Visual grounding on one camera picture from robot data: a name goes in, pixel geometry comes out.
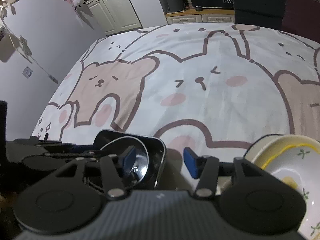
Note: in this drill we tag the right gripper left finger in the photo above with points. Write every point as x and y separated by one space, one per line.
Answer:
107 174

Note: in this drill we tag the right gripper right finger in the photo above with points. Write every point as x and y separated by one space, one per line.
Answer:
207 170

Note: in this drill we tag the rectangular steel container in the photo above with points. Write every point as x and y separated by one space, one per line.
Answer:
150 157

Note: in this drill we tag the cream two-handled bowl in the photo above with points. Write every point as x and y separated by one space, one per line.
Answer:
253 152

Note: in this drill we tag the yellow rimmed floral plate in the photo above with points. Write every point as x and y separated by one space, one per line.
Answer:
297 165

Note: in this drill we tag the round steel bowl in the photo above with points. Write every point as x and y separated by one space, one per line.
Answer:
131 159

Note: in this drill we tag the cartoon bear tablecloth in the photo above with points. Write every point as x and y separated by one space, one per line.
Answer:
214 87

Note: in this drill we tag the low white drawer cabinet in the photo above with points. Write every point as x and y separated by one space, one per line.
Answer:
204 16

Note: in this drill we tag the white kitchen cabinet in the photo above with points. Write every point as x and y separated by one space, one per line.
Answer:
114 16

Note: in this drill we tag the grey trash bin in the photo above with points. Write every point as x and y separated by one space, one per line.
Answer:
175 5

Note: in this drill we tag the dark blue cushion chair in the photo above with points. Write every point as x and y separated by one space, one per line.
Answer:
262 13

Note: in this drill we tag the maroon cushion chair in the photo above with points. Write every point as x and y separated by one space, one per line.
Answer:
301 17

